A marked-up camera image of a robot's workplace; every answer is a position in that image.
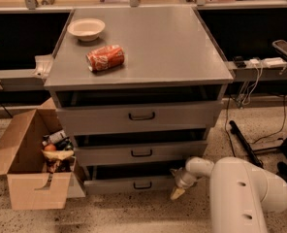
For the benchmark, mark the grey drawer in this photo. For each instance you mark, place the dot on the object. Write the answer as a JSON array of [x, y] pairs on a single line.
[[138, 118], [123, 185], [138, 153]]

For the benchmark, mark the black tablet device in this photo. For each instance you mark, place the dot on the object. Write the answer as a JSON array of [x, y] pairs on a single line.
[[281, 46]]

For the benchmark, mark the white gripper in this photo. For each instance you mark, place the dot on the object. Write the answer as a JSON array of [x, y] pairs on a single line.
[[183, 180]]

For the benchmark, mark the yellow bag in box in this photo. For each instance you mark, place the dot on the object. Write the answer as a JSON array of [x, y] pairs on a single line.
[[58, 154]]

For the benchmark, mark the white bowl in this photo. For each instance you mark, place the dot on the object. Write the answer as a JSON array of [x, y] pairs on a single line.
[[86, 29]]

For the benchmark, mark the grey drawer cabinet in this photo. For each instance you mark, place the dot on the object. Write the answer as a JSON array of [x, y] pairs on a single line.
[[169, 58]]

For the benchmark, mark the white power strip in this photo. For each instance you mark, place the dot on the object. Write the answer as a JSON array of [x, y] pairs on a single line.
[[275, 62]]

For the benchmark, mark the grey bottom drawer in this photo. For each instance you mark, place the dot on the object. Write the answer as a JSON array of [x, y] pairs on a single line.
[[123, 185]]

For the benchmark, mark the white bottle in box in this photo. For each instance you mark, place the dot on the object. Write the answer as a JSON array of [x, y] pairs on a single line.
[[54, 138]]

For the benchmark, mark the grey top drawer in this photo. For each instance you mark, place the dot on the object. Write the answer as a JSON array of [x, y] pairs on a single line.
[[138, 118]]

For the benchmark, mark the black stand base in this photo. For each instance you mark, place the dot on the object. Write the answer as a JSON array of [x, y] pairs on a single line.
[[251, 153]]

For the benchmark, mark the orange fruit in box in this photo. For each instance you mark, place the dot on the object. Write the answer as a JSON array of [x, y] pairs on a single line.
[[50, 147]]

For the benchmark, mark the grey middle drawer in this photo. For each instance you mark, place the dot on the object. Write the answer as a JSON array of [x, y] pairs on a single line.
[[138, 153]]

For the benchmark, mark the crushed red soda can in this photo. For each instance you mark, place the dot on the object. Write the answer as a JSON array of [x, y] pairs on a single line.
[[105, 58]]

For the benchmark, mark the brown cardboard box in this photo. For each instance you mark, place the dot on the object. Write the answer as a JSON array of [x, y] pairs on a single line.
[[31, 186]]

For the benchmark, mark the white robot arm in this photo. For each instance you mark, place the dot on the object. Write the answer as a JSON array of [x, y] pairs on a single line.
[[240, 192]]

